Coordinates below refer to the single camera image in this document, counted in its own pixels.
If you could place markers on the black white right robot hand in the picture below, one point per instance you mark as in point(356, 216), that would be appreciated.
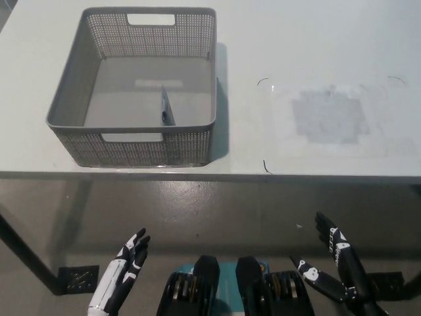
point(345, 263)

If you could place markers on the black teal robot body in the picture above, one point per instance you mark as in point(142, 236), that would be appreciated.
point(204, 286)

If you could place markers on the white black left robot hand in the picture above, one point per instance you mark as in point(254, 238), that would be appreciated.
point(123, 273)

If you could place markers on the grey perforated plastic basket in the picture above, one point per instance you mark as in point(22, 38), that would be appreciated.
point(131, 148)

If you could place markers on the white shampoo tube blue cap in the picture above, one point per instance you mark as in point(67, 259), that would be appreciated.
point(167, 108)

